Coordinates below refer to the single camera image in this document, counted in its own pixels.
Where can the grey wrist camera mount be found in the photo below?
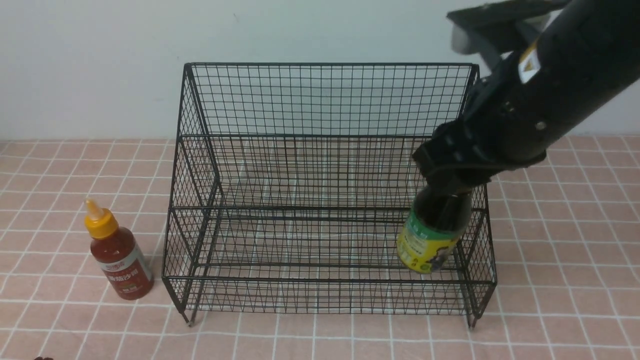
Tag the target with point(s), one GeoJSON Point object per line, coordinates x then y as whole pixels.
{"type": "Point", "coordinates": [493, 29]}

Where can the dark sauce bottle yellow cap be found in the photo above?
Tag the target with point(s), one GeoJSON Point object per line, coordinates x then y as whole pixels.
{"type": "Point", "coordinates": [434, 226]}

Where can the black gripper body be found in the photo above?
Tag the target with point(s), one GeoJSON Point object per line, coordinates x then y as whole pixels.
{"type": "Point", "coordinates": [492, 135]}

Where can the red sauce bottle yellow cap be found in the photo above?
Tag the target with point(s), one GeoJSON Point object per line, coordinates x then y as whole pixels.
{"type": "Point", "coordinates": [117, 253]}

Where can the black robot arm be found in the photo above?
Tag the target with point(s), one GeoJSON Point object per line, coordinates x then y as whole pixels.
{"type": "Point", "coordinates": [553, 63]}

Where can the black wire mesh shelf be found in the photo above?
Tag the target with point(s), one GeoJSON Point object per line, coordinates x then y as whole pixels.
{"type": "Point", "coordinates": [292, 181]}

